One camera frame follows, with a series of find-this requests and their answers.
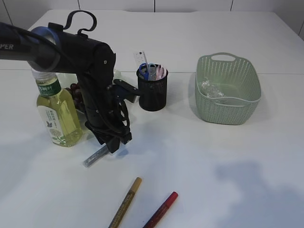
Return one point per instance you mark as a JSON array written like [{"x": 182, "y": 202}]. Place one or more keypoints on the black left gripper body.
[{"x": 109, "y": 122}]

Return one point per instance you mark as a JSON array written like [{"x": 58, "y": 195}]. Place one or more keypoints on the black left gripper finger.
[{"x": 113, "y": 144}]

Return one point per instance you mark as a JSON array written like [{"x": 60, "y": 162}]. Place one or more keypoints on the silver marker pen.
[{"x": 95, "y": 157}]

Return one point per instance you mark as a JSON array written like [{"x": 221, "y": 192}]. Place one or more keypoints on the purple artificial grape bunch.
[{"x": 76, "y": 94}]

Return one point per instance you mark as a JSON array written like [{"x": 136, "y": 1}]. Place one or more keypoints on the yellow tea plastic bottle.
[{"x": 56, "y": 108}]

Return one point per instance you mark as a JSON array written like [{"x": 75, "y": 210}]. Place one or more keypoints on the blue scissors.
[{"x": 143, "y": 71}]

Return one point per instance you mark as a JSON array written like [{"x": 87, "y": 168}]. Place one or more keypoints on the clear plastic ruler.
[{"x": 140, "y": 57}]

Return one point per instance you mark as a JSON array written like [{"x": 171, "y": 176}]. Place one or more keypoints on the pink purple scissors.
[{"x": 161, "y": 72}]

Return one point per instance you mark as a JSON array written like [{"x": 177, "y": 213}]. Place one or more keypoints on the gold marker pen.
[{"x": 117, "y": 219}]

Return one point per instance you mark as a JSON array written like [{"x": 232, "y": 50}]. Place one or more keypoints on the red marker pen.
[{"x": 161, "y": 211}]

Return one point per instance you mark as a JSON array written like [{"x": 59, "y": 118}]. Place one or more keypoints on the clear plastic sheet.
[{"x": 219, "y": 93}]

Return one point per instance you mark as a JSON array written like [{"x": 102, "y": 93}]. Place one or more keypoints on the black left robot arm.
[{"x": 52, "y": 50}]

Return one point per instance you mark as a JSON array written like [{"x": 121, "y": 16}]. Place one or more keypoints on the black mesh pen holder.
[{"x": 154, "y": 93}]

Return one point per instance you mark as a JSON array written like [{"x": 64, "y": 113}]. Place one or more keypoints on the green plastic woven basket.
[{"x": 241, "y": 76}]

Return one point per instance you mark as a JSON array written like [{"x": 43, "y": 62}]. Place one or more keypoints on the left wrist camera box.
[{"x": 124, "y": 90}]

